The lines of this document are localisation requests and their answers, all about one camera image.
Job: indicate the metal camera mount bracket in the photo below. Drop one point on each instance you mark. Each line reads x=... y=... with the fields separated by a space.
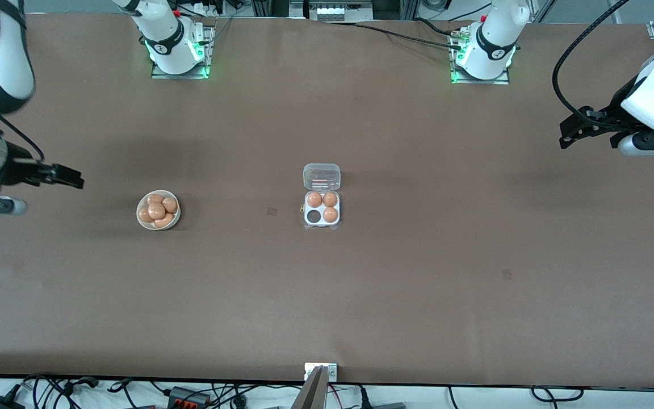
x=332 y=372

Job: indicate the white power strip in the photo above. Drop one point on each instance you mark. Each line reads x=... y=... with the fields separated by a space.
x=208 y=8

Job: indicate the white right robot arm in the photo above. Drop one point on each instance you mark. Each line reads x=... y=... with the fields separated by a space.
x=171 y=48

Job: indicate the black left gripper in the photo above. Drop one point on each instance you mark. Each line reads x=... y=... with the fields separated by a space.
x=610 y=115

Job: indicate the black power adapter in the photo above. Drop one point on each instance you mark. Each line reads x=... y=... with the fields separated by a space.
x=0 y=403

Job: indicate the grey camera mount bar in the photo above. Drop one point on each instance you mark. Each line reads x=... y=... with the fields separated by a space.
x=311 y=395

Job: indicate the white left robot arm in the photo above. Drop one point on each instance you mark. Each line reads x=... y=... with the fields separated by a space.
x=491 y=48

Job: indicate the white round bowl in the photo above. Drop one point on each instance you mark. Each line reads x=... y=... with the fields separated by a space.
x=141 y=222

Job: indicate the grey control device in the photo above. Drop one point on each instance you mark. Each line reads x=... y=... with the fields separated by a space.
x=330 y=10

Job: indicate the brown egg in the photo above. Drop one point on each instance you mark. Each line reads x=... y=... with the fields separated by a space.
x=330 y=214
x=143 y=215
x=171 y=205
x=314 y=199
x=330 y=199
x=156 y=211
x=164 y=222
x=155 y=198

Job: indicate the clear plastic egg box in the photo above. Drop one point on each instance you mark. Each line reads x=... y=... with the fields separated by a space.
x=321 y=177

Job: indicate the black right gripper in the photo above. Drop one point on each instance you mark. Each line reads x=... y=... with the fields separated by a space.
x=18 y=167

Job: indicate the orange black connector block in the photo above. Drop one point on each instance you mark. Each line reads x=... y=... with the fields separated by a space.
x=188 y=396

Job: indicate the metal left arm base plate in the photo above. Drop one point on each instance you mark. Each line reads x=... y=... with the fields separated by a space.
x=503 y=80

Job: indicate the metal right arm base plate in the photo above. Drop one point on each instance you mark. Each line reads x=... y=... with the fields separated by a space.
x=159 y=74

